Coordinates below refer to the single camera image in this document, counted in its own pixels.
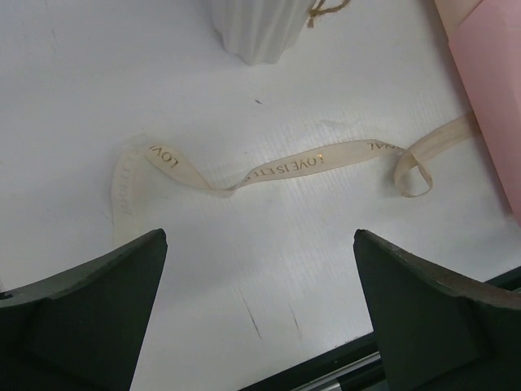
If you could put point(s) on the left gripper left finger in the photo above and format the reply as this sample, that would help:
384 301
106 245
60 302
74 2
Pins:
83 328

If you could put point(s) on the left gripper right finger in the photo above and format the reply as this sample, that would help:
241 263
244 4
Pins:
435 328

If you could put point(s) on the white ribbed ceramic vase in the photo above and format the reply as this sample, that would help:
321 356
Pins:
259 31

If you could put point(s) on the cream printed ribbon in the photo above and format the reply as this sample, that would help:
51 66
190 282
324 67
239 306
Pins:
125 211

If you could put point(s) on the pink wrapping paper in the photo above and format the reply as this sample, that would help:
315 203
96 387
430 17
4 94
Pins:
484 39

